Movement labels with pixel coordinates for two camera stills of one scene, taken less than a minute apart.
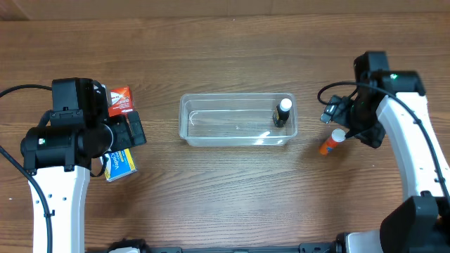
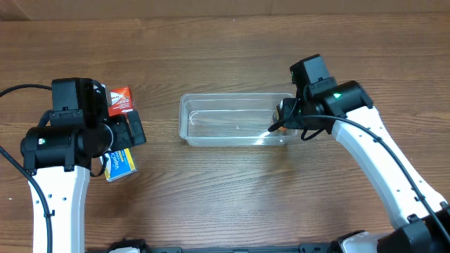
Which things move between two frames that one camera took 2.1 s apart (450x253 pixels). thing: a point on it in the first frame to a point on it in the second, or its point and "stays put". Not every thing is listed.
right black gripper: [374, 133] to [288, 119]
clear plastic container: [235, 119] stays put
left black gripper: [121, 140] stays put
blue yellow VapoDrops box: [118, 164] stays put
